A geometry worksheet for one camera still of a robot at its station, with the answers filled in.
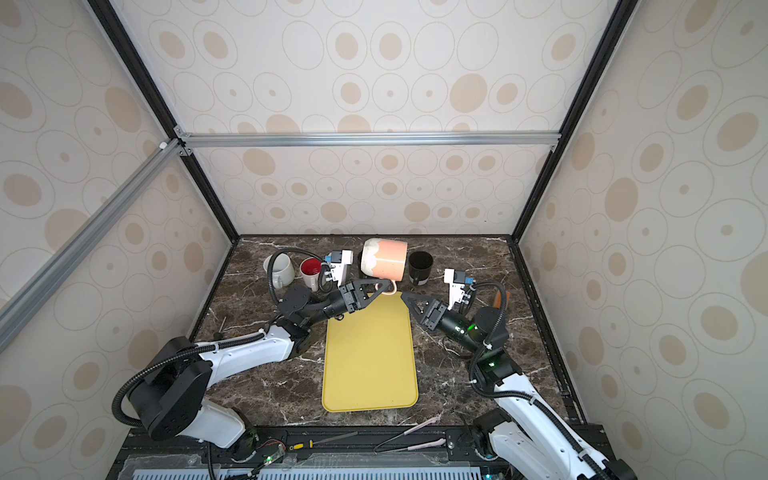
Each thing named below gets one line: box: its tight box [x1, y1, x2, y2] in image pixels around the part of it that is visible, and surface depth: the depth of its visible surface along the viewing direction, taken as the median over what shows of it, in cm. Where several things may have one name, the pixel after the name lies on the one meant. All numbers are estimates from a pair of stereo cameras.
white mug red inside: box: [300, 257, 322, 292], surface depth 105 cm
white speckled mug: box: [263, 253, 295, 289], surface depth 102 cm
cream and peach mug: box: [361, 238, 408, 295], surface depth 64 cm
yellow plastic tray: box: [322, 292, 419, 413], surface depth 89 cm
